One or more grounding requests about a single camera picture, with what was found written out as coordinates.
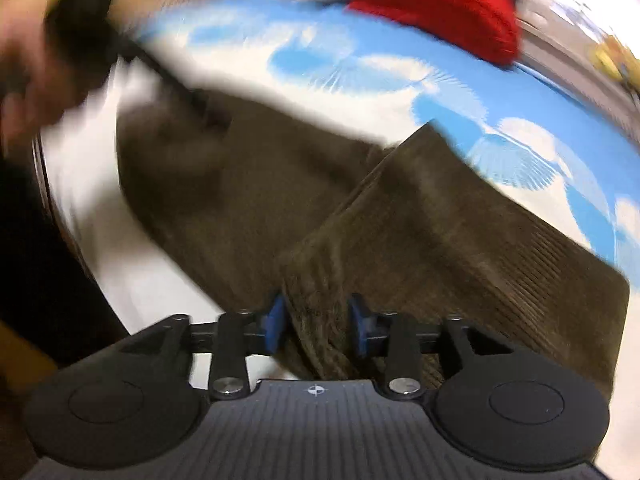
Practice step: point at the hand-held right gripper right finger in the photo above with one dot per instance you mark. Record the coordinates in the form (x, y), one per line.
(356, 324)

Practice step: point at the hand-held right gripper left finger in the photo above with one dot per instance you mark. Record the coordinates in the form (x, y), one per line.
(276, 321)

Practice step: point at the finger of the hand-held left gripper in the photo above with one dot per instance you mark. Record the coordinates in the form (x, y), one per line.
(175, 87)

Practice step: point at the person's left hand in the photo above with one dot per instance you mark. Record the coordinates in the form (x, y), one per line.
(35, 90)

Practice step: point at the blue white patterned bed sheet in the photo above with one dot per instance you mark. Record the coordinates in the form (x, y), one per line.
(350, 90)

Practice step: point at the red fleece blanket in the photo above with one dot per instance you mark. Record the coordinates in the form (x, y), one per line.
(440, 5)

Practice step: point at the yellow plush toy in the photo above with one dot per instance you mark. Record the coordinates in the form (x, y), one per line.
(617, 62)

